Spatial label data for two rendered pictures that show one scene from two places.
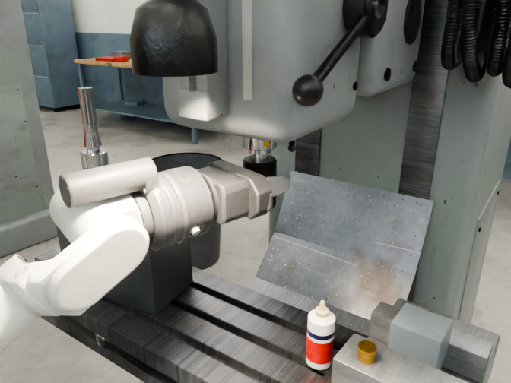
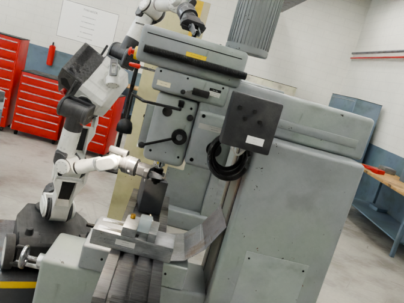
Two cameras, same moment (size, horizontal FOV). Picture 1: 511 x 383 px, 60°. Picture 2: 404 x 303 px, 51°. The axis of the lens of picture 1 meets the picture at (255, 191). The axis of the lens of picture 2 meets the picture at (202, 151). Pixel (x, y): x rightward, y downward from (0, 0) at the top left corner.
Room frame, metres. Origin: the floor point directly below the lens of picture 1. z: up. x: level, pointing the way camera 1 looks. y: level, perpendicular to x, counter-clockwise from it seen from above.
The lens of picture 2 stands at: (-0.56, -1.62, 1.78)
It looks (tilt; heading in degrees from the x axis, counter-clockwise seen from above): 11 degrees down; 50
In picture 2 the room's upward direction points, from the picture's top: 16 degrees clockwise
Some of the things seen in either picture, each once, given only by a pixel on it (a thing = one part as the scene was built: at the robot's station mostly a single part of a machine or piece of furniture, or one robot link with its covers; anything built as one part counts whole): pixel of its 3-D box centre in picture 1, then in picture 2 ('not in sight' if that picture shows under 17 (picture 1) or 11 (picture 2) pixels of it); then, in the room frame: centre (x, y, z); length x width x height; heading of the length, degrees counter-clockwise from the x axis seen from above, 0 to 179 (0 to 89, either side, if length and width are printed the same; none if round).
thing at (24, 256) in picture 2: not in sight; (31, 258); (0.17, 0.28, 0.65); 0.16 x 0.12 x 0.12; 145
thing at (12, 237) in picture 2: not in sight; (8, 250); (0.17, 0.63, 0.50); 0.20 x 0.05 x 0.20; 78
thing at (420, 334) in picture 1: (419, 340); (145, 223); (0.45, -0.20, 1.07); 0.06 x 0.05 x 0.06; 53
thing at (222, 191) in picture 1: (205, 198); (140, 169); (0.53, 0.06, 1.23); 0.13 x 0.12 x 0.10; 40
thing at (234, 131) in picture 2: not in sight; (250, 122); (0.64, -0.45, 1.62); 0.20 x 0.09 x 0.21; 145
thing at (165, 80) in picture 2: not in sight; (190, 86); (0.62, -0.03, 1.68); 0.34 x 0.24 x 0.10; 145
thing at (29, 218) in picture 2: not in sight; (55, 221); (0.48, 0.81, 0.59); 0.64 x 0.52 x 0.33; 78
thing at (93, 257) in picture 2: not in sight; (137, 252); (0.59, -0.01, 0.81); 0.50 x 0.35 x 0.12; 145
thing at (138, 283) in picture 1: (124, 238); (151, 189); (0.75, 0.25, 1.05); 0.22 x 0.12 x 0.20; 64
